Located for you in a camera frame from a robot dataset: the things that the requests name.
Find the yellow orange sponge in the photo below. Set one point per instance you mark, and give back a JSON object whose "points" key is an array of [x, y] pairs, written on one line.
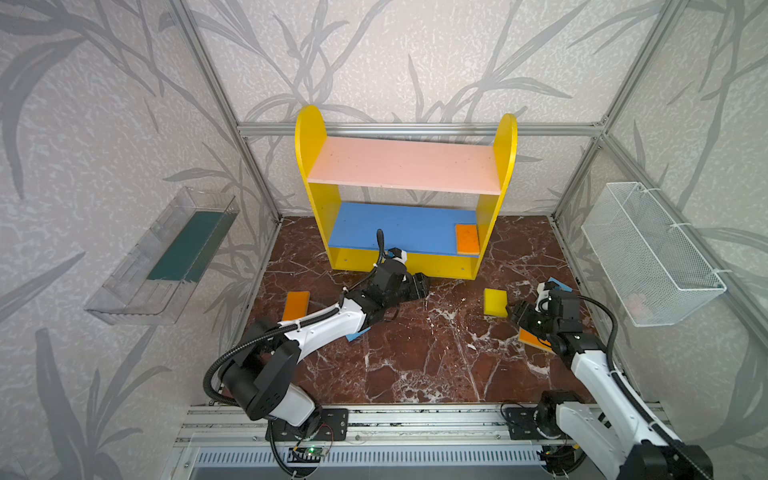
{"points": [[467, 240]]}

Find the controller board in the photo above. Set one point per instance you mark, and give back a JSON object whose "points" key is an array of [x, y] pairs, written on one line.
{"points": [[309, 454], [562, 461]]}

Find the orange sponge left floor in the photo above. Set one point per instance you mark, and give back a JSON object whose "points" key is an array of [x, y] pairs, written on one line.
{"points": [[296, 305]]}

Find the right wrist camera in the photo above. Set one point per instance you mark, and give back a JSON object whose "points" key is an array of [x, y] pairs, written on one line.
{"points": [[543, 291]]}

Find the left controller board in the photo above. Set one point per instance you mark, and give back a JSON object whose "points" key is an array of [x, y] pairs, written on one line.
{"points": [[309, 454]]}

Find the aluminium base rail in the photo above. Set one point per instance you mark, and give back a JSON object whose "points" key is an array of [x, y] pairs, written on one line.
{"points": [[382, 441]]}

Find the white wire mesh basket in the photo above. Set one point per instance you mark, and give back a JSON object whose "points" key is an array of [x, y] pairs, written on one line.
{"points": [[658, 274]]}

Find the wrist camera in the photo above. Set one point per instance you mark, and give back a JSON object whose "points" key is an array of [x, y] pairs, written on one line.
{"points": [[397, 254], [543, 291]]}

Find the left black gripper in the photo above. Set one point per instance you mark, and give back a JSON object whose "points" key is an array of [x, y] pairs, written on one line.
{"points": [[408, 286]]}

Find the right controller board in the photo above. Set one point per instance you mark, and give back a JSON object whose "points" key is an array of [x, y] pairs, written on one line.
{"points": [[562, 461]]}

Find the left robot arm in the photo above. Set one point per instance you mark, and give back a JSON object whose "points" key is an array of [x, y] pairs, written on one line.
{"points": [[257, 374]]}

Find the blue sponge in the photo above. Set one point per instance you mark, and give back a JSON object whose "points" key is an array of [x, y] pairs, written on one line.
{"points": [[354, 336], [558, 284]]}

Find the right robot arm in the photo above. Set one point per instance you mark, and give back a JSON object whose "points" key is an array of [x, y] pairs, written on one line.
{"points": [[628, 441]]}

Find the yellow shelf unit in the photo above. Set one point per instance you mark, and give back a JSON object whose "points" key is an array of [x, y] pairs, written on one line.
{"points": [[426, 234]]}

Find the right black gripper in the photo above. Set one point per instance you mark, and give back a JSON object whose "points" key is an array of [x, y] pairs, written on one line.
{"points": [[528, 313]]}

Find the orange yellow sponge right floor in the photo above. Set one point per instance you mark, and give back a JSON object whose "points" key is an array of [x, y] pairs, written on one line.
{"points": [[529, 339]]}

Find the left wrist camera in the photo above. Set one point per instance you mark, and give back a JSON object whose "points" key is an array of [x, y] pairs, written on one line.
{"points": [[397, 254]]}

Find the clear plastic wall bin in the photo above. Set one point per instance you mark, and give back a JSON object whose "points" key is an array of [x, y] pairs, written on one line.
{"points": [[152, 285]]}

